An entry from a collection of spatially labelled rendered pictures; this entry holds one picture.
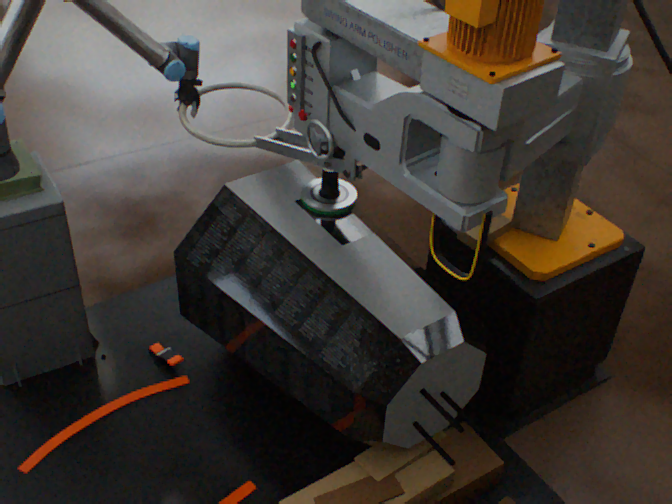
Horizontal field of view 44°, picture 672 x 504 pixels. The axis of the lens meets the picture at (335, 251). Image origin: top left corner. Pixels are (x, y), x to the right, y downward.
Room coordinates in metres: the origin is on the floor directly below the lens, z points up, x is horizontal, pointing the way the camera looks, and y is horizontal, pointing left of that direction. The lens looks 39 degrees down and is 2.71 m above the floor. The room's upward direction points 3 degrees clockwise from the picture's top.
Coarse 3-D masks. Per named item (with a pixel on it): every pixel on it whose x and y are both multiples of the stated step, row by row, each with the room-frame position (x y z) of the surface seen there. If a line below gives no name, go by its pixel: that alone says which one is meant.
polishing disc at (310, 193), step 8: (312, 184) 2.70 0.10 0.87; (320, 184) 2.70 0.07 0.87; (344, 184) 2.71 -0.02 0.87; (304, 192) 2.64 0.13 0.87; (312, 192) 2.64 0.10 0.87; (344, 192) 2.66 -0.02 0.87; (352, 192) 2.66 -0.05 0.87; (304, 200) 2.60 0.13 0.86; (312, 200) 2.59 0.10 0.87; (320, 200) 2.59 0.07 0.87; (328, 200) 2.60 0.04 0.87; (336, 200) 2.60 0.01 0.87; (344, 200) 2.60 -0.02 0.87; (352, 200) 2.60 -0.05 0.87; (320, 208) 2.54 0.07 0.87; (328, 208) 2.54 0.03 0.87; (336, 208) 2.55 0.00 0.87; (344, 208) 2.56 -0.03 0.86
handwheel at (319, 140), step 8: (312, 120) 2.48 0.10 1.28; (312, 128) 2.48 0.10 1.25; (320, 136) 2.45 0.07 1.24; (328, 136) 2.41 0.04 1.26; (312, 144) 2.49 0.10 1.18; (320, 144) 2.43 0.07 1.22; (328, 144) 2.40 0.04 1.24; (312, 152) 2.47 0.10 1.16; (320, 152) 2.45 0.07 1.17; (328, 152) 2.40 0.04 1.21; (320, 160) 2.43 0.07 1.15; (328, 160) 2.41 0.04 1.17
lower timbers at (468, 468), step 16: (448, 432) 2.10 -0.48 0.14; (464, 432) 2.10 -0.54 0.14; (432, 448) 2.02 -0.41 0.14; (448, 448) 2.02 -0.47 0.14; (464, 448) 2.03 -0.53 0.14; (480, 448) 2.03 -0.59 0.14; (464, 464) 1.95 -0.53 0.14; (480, 464) 1.96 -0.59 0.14; (496, 464) 1.96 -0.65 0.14; (464, 480) 1.88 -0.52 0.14; (480, 480) 1.90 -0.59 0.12; (496, 480) 1.96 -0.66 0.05; (448, 496) 1.82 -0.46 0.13; (464, 496) 1.86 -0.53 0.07
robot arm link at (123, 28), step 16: (64, 0) 2.80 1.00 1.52; (80, 0) 2.82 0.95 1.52; (96, 0) 2.85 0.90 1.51; (96, 16) 2.85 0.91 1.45; (112, 16) 2.87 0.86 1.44; (112, 32) 2.88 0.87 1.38; (128, 32) 2.89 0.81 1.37; (144, 32) 2.95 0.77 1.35; (144, 48) 2.92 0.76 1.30; (160, 48) 2.96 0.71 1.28; (160, 64) 2.94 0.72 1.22; (176, 64) 2.96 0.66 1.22; (176, 80) 2.96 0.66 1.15
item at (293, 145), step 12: (288, 132) 2.93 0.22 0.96; (264, 144) 2.87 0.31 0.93; (276, 144) 2.81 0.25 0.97; (288, 144) 2.76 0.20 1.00; (300, 144) 2.87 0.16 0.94; (288, 156) 2.75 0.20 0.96; (300, 156) 2.69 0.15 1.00; (312, 156) 2.63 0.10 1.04; (324, 156) 2.58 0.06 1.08; (336, 168) 2.53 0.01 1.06; (360, 168) 2.44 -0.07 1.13
